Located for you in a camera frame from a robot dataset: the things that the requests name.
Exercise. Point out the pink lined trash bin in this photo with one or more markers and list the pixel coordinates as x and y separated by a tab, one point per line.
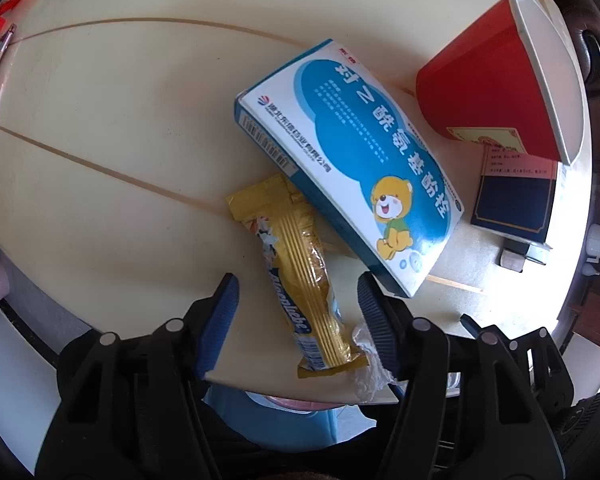
290	402

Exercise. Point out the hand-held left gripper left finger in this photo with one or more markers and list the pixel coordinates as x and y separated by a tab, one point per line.
219	325

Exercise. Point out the small grey black box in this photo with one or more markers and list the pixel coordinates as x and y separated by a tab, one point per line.
512	257

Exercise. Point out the white and navy medicine box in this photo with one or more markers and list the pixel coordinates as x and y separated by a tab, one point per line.
515	200

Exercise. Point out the blue white cartoon medicine box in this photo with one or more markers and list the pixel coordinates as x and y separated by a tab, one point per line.
360	160

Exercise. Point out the red carton with white lid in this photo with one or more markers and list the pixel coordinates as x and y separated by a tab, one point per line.
480	80

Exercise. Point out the blue trash bin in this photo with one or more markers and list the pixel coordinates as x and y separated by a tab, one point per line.
229	405

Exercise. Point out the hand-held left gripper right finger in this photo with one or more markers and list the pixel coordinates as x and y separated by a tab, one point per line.
375	330

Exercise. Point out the yellow candy wrapper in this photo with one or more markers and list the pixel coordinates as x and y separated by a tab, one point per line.
305	270

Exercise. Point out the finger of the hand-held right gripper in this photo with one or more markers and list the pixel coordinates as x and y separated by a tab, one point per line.
542	345

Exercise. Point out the clear plastic wrapper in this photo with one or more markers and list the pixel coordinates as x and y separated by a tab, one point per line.
370	382

